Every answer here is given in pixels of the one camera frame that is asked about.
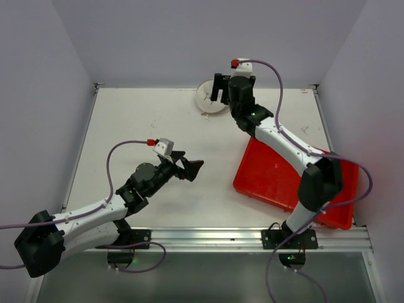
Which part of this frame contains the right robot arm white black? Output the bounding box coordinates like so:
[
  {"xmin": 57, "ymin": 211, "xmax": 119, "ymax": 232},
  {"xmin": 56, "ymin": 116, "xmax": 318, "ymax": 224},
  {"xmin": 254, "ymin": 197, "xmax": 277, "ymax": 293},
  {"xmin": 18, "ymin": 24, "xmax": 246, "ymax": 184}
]
[{"xmin": 211, "ymin": 73, "xmax": 343, "ymax": 248}]

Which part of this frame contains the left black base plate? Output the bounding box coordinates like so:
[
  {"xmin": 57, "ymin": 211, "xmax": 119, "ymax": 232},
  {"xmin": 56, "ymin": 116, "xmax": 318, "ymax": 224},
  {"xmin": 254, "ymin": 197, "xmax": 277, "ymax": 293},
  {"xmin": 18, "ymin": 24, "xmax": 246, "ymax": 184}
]
[{"xmin": 97, "ymin": 229, "xmax": 152, "ymax": 249}]

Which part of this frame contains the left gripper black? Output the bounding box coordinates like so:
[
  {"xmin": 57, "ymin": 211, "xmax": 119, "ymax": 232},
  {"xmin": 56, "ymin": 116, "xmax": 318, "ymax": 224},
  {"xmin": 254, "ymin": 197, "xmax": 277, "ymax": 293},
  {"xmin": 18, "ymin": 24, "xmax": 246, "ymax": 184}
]
[{"xmin": 146, "ymin": 150, "xmax": 203, "ymax": 196}]

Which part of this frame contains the red plastic tray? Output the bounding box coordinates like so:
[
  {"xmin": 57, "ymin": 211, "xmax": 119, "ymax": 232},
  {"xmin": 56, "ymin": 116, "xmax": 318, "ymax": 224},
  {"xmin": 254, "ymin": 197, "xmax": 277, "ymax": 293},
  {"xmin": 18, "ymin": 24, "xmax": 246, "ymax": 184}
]
[{"xmin": 233, "ymin": 138, "xmax": 359, "ymax": 230}]

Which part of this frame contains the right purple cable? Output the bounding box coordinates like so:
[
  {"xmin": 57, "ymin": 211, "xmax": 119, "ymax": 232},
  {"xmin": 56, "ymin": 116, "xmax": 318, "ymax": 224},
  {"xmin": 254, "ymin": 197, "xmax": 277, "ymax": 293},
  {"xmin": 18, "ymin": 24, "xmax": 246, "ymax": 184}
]
[{"xmin": 252, "ymin": 59, "xmax": 374, "ymax": 303}]

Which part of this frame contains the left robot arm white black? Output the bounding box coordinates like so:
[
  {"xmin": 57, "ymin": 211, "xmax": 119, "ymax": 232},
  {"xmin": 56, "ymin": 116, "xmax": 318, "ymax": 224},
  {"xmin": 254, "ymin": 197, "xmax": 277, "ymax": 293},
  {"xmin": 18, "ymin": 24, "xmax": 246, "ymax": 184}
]
[{"xmin": 14, "ymin": 151, "xmax": 204, "ymax": 278}]

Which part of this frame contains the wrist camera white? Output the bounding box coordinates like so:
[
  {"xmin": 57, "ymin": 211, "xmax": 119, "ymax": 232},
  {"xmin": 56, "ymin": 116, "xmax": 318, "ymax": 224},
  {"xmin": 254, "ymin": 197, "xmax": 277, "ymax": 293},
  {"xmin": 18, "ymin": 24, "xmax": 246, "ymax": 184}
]
[
  {"xmin": 153, "ymin": 138, "xmax": 174, "ymax": 158},
  {"xmin": 230, "ymin": 58, "xmax": 253, "ymax": 78}
]

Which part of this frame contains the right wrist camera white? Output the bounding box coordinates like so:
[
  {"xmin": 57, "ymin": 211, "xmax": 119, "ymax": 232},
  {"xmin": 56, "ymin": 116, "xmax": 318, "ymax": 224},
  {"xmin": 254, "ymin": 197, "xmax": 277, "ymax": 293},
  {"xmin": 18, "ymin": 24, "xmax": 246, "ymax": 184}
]
[{"xmin": 230, "ymin": 58, "xmax": 253, "ymax": 78}]

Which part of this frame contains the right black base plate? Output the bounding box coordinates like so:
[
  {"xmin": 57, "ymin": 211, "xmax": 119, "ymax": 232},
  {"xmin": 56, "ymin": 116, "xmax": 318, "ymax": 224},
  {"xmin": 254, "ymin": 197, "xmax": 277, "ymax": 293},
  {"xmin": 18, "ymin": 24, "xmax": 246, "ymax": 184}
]
[{"xmin": 261, "ymin": 229, "xmax": 319, "ymax": 250}]

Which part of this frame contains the white mesh laundry bag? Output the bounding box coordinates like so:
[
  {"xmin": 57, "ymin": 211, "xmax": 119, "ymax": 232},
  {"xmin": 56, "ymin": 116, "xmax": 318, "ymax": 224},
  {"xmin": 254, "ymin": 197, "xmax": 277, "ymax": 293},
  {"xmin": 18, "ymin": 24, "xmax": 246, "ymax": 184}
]
[{"xmin": 194, "ymin": 79, "xmax": 229, "ymax": 119}]

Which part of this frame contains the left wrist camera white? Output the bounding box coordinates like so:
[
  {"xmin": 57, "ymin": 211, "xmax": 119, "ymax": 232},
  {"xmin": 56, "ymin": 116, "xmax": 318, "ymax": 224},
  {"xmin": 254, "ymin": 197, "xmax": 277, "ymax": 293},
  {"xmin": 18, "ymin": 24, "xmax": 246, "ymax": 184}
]
[{"xmin": 153, "ymin": 138, "xmax": 174, "ymax": 158}]

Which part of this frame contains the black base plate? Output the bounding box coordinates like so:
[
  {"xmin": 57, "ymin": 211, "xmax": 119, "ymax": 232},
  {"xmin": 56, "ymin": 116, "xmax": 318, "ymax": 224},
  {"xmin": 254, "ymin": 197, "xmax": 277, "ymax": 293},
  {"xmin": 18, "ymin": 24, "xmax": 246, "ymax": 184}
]
[
  {"xmin": 261, "ymin": 229, "xmax": 319, "ymax": 250},
  {"xmin": 97, "ymin": 229, "xmax": 152, "ymax": 249}
]

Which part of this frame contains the aluminium mounting rail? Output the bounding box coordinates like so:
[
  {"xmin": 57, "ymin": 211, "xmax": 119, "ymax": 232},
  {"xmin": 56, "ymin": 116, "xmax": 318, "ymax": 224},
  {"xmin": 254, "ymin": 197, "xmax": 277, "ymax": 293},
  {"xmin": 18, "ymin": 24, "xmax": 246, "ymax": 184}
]
[{"xmin": 134, "ymin": 227, "xmax": 372, "ymax": 253}]

